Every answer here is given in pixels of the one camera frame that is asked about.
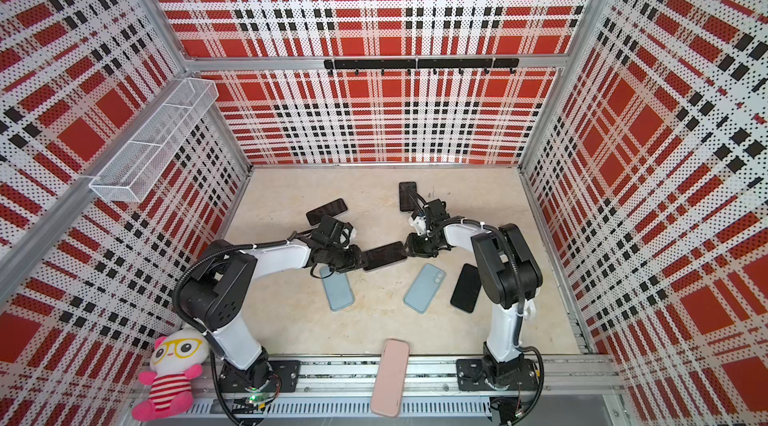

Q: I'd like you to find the black phone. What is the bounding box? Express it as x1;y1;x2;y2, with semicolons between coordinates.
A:
450;264;481;314
398;181;418;213
362;241;408;272
306;198;348;226

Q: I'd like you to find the light blue case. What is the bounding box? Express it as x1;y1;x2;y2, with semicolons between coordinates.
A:
320;265;355;312
403;264;446;314

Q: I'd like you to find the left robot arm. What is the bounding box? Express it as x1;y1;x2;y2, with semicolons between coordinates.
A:
172;216;369;371

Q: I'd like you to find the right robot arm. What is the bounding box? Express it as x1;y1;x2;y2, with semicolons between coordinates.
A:
405;195;543;363

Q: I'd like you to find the pink phone case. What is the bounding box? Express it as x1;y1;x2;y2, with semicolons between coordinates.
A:
370;339;410;418

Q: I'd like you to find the pink plush toy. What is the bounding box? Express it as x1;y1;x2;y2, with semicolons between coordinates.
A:
131;328;211;422

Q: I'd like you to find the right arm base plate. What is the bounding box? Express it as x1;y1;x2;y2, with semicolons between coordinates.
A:
456;356;538;392

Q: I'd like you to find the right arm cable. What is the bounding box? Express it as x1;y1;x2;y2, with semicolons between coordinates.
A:
500;344;546;426

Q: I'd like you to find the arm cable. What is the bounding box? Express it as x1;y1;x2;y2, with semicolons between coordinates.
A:
172;239;295;319
500;344;546;426

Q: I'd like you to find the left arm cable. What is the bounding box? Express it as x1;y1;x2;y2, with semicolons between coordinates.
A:
172;239;295;319

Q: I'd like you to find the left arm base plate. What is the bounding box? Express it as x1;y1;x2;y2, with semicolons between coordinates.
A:
217;360;301;393

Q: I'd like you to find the black hook rail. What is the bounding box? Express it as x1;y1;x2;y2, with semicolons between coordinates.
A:
323;57;520;74

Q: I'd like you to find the white wire basket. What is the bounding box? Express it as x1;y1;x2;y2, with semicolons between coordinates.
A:
89;77;218;203

